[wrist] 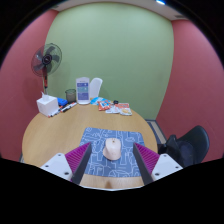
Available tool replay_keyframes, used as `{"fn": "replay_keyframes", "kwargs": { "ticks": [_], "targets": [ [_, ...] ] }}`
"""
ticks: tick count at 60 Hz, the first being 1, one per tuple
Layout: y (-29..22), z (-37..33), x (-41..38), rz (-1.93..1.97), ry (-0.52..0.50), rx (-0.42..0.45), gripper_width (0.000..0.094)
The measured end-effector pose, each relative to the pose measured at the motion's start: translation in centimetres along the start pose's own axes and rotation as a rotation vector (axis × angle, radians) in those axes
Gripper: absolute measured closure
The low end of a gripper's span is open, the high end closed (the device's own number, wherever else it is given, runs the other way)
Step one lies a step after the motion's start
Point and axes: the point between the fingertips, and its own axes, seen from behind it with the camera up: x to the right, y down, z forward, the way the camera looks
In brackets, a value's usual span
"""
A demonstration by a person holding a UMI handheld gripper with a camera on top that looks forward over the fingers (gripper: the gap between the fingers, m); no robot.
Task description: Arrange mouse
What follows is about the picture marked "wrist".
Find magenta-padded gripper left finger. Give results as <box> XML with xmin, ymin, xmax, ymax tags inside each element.
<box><xmin>39</xmin><ymin>142</ymin><xmax>93</xmax><ymax>185</ymax></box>

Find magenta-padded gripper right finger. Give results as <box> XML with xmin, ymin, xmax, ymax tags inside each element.
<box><xmin>133</xmin><ymin>142</ymin><xmax>184</xmax><ymax>185</ymax></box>

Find cream computer mouse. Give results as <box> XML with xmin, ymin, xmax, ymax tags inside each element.
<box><xmin>102</xmin><ymin>137</ymin><xmax>122</xmax><ymax>162</ymax></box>

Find blue patterned mouse pad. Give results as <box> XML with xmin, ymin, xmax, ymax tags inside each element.
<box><xmin>78</xmin><ymin>126</ymin><xmax>146</xmax><ymax>178</ymax></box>

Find black office chair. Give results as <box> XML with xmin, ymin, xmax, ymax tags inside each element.
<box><xmin>157</xmin><ymin>125</ymin><xmax>211</xmax><ymax>168</ymax></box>

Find white tissue box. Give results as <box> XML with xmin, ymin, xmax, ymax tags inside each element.
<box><xmin>36</xmin><ymin>91</ymin><xmax>60</xmax><ymax>118</ymax></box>

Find blue whiteboard eraser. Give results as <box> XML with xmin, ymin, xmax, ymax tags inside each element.
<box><xmin>56</xmin><ymin>97</ymin><xmax>69</xmax><ymax>108</ymax></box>

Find white and orange snack packet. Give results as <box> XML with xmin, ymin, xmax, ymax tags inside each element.
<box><xmin>116</xmin><ymin>102</ymin><xmax>133</xmax><ymax>117</ymax></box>

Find dark mesh pen cup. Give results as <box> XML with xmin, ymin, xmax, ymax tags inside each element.
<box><xmin>65</xmin><ymin>88</ymin><xmax>78</xmax><ymax>104</ymax></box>

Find light blue packet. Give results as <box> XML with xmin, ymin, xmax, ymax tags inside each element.
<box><xmin>89</xmin><ymin>96</ymin><xmax>104</xmax><ymax>106</ymax></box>

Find white and blue sign stand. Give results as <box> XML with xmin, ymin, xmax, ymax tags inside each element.
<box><xmin>75</xmin><ymin>76</ymin><xmax>91</xmax><ymax>106</ymax></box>

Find white chair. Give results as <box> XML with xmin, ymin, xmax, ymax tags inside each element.
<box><xmin>88</xmin><ymin>77</ymin><xmax>104</xmax><ymax>100</ymax></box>

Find black standing fan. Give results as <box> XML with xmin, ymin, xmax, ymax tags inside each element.
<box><xmin>30</xmin><ymin>42</ymin><xmax>63</xmax><ymax>96</ymax></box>

